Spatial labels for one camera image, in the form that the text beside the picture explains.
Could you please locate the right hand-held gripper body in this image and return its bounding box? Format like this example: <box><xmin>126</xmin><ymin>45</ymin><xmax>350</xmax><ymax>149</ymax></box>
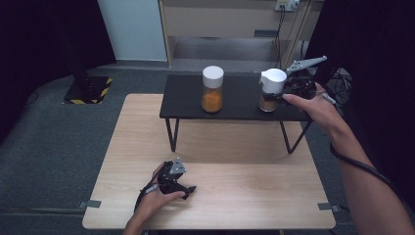
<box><xmin>283</xmin><ymin>55</ymin><xmax>329</xmax><ymax>101</ymax></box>

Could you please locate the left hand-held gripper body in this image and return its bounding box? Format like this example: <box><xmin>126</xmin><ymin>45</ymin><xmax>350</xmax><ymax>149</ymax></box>
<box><xmin>158</xmin><ymin>157</ymin><xmax>188</xmax><ymax>196</ymax></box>

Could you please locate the brown spice jar spout lid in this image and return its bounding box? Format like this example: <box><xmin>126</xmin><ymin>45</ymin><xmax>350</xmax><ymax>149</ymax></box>
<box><xmin>257</xmin><ymin>68</ymin><xmax>289</xmax><ymax>114</ymax></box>

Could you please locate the black metal shelf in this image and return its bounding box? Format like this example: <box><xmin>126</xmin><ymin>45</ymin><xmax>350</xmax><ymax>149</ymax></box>
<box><xmin>159</xmin><ymin>73</ymin><xmax>319</xmax><ymax>155</ymax></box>

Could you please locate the orange spice jar lid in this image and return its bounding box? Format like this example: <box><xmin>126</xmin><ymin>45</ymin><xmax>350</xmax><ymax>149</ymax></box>
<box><xmin>201</xmin><ymin>65</ymin><xmax>225</xmax><ymax>115</ymax></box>

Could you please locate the person's left hand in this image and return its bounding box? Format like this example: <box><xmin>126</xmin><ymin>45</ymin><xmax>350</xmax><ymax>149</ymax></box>
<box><xmin>134</xmin><ymin>162</ymin><xmax>187</xmax><ymax>224</ymax></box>

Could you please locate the person's right hand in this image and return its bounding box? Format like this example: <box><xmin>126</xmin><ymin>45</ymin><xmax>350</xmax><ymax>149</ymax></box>
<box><xmin>281</xmin><ymin>81</ymin><xmax>348</xmax><ymax>140</ymax></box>

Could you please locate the white power strip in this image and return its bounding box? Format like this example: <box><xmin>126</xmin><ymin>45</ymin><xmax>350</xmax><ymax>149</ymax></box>
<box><xmin>274</xmin><ymin>0</ymin><xmax>300</xmax><ymax>13</ymax></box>

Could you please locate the black curtain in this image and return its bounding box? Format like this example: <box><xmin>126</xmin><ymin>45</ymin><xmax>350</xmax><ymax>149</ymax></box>
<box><xmin>300</xmin><ymin>0</ymin><xmax>415</xmax><ymax>212</ymax></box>
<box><xmin>0</xmin><ymin>0</ymin><xmax>117</xmax><ymax>145</ymax></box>

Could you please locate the grey tape piece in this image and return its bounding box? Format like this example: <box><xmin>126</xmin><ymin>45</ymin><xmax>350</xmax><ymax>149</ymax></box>
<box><xmin>77</xmin><ymin>199</ymin><xmax>103</xmax><ymax>210</ymax></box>
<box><xmin>317</xmin><ymin>202</ymin><xmax>343</xmax><ymax>213</ymax></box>

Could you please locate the light wooden cabinet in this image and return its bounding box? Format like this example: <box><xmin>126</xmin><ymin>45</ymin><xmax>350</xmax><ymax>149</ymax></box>
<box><xmin>158</xmin><ymin>0</ymin><xmax>325</xmax><ymax>71</ymax></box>

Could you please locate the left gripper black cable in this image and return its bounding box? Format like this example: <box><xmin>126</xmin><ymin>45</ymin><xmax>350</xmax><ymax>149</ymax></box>
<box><xmin>133</xmin><ymin>175</ymin><xmax>161</xmax><ymax>213</ymax></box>

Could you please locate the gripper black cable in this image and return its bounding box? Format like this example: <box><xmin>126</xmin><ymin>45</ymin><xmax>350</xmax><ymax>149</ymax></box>
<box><xmin>133</xmin><ymin>175</ymin><xmax>161</xmax><ymax>213</ymax></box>
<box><xmin>322</xmin><ymin>92</ymin><xmax>396</xmax><ymax>193</ymax></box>

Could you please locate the tangle of black cables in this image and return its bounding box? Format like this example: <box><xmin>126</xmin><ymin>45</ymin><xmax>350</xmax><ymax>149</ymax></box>
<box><xmin>327</xmin><ymin>68</ymin><xmax>354</xmax><ymax>107</ymax></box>

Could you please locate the black power cable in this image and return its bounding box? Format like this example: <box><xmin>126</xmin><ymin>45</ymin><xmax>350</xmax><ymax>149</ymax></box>
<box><xmin>272</xmin><ymin>9</ymin><xmax>289</xmax><ymax>74</ymax></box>

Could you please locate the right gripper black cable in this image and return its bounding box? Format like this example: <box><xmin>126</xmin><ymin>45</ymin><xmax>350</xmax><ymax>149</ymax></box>
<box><xmin>322</xmin><ymin>92</ymin><xmax>396</xmax><ymax>193</ymax></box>

